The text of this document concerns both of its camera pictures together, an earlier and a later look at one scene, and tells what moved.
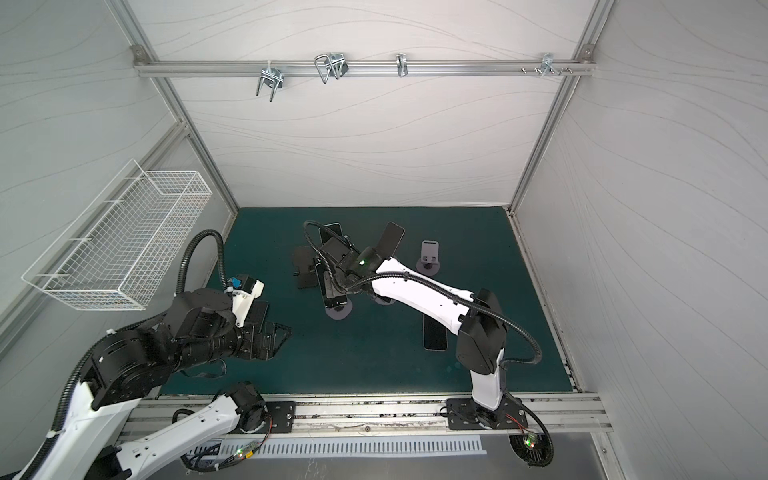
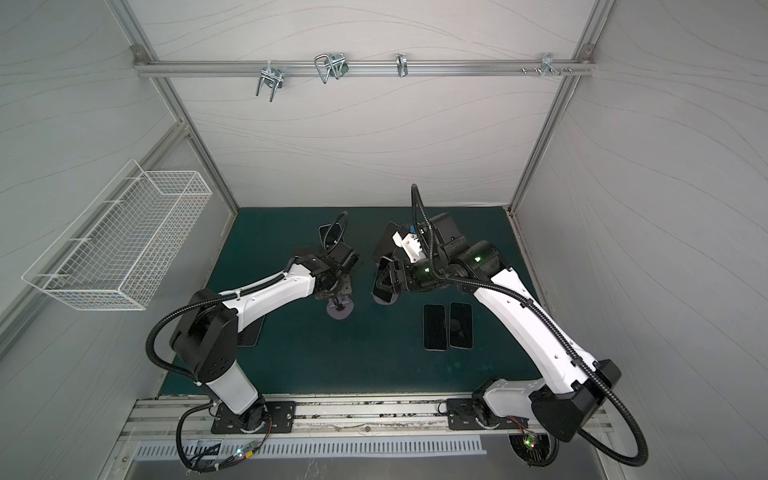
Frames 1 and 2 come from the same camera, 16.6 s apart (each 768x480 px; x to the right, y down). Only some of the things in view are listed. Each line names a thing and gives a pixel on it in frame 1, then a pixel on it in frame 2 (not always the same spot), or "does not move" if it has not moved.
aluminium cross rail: (361, 67) does not move
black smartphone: (435, 335) does not move
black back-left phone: (325, 235) does not move
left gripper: (255, 350) → (348, 286)
